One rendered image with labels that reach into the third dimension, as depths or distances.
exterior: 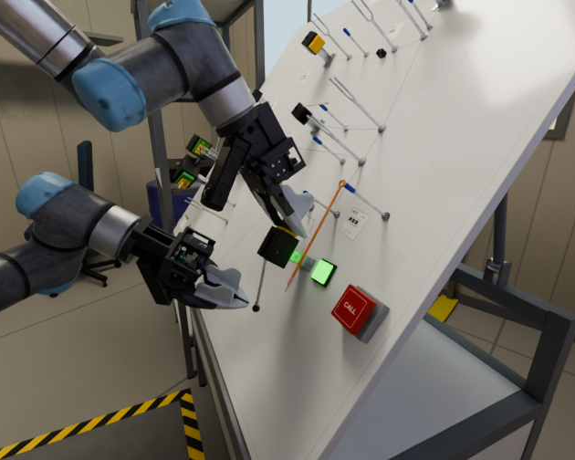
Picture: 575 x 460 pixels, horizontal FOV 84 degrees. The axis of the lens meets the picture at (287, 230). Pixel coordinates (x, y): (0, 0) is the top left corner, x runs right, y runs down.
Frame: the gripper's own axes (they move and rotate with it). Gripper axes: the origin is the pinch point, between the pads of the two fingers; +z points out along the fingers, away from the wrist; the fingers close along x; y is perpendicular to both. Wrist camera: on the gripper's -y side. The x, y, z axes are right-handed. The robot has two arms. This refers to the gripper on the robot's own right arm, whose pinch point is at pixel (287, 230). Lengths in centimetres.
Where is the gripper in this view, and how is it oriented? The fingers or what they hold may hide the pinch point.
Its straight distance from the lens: 55.9
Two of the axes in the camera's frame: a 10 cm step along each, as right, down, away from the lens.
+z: 4.6, 7.7, 4.4
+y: 7.5, -6.1, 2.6
